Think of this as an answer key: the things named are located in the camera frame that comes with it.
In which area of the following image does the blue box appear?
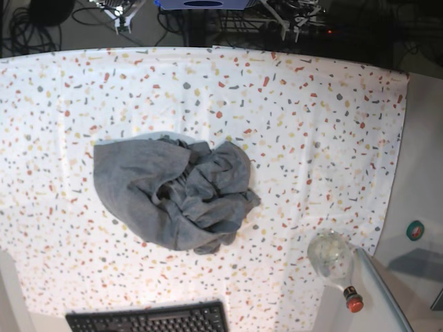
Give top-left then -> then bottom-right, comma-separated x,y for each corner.
154,0 -> 257,10

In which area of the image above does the terrazzo patterned tablecloth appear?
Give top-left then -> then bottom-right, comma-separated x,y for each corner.
1,48 -> 408,331

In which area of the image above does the green tape roll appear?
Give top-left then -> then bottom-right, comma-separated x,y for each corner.
406,221 -> 425,241

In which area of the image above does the black keyboard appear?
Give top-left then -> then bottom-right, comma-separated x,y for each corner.
65,301 -> 229,332

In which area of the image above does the grey laptop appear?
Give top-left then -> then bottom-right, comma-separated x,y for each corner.
352,247 -> 443,332

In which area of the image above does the grey t-shirt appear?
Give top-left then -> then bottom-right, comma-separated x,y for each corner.
93,137 -> 260,255

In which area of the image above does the clear bottle with red cap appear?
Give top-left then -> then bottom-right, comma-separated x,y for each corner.
307,229 -> 364,313

